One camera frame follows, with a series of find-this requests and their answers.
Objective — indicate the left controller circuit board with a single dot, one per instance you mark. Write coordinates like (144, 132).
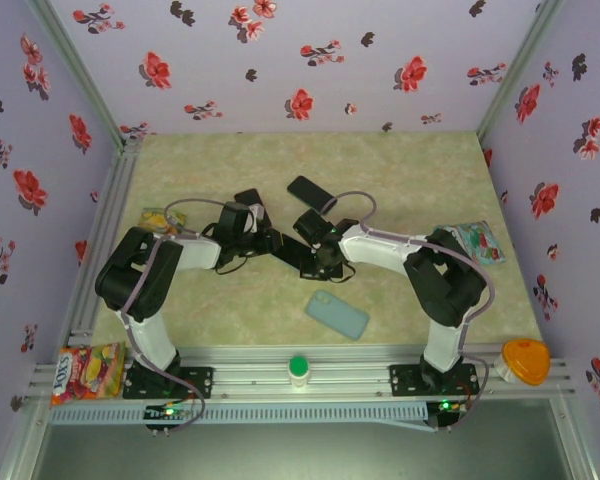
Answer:
(167, 412)

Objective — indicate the teal Fox's candy bag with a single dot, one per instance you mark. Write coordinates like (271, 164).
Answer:
(480, 242)

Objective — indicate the white bottle green lid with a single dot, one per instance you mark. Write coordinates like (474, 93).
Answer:
(298, 367)

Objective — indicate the yellow green candy bag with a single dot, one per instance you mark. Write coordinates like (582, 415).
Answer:
(152, 218)

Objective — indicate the controller circuit board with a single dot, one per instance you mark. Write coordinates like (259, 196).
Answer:
(447, 407)
(167, 412)

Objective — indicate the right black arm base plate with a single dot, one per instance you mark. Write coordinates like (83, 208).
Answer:
(405, 380)

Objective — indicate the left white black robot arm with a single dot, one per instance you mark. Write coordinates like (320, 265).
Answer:
(152, 335)

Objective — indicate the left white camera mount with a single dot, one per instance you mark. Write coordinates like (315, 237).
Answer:
(259, 213)

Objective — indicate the orange lidded plastic container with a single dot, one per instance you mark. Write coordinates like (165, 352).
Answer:
(526, 360)

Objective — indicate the red yellow Fox's candy bag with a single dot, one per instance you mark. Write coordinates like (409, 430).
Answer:
(87, 372)

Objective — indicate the grey metal panel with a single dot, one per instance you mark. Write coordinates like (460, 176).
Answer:
(300, 450)

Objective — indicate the aluminium side rail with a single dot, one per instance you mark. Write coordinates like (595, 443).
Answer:
(116, 190)

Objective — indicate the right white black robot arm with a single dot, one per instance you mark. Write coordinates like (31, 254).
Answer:
(380, 247)

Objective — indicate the long aluminium base rail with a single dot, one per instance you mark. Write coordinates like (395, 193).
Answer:
(330, 380)

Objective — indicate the aluminium corner post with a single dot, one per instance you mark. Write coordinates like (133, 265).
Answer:
(515, 75)
(84, 75)

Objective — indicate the black screen smartphone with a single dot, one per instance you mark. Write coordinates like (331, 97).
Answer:
(247, 196)

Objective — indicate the right controller circuit board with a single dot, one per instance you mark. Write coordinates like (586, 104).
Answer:
(447, 407)

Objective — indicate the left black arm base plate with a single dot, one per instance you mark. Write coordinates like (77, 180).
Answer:
(200, 382)

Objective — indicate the light blue phone case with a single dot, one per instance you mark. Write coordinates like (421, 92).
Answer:
(337, 315)

